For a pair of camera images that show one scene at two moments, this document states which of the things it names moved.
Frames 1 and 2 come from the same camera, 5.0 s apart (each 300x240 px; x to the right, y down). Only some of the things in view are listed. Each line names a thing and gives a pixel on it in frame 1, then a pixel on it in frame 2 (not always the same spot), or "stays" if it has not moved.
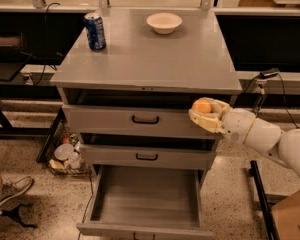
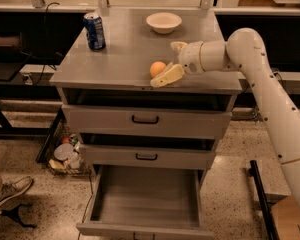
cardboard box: [291, 214] stays
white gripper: [237, 125] to [190, 58]
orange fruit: [202, 106] to [156, 67]
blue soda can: [97, 40] stays
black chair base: [13, 213] stays
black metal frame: [271, 226] stays
